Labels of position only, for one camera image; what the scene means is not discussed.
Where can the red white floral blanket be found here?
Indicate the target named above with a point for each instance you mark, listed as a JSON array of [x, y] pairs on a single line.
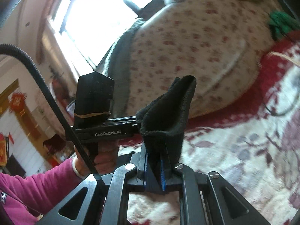
[[254, 143]]

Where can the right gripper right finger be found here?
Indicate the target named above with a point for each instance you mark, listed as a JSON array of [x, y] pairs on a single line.
[[207, 198]]

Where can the floral beige quilt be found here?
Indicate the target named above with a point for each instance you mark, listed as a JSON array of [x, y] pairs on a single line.
[[219, 42]]

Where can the left hand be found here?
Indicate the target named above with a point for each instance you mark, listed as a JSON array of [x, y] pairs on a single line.
[[104, 162]]

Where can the grey fleece garment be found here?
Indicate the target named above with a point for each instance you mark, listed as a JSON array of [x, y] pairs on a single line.
[[117, 66]]

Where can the pink sleeve forearm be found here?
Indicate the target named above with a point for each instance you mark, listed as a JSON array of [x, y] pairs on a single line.
[[24, 199]]

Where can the black pants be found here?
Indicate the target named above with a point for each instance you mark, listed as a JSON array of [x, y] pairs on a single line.
[[162, 124]]

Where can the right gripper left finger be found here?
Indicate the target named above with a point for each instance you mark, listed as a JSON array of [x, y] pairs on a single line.
[[101, 201]]

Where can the green cloth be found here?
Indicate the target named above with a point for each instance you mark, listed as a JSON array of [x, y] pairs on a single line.
[[280, 24]]

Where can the window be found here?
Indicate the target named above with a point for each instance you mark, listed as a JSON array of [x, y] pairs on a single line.
[[92, 26]]

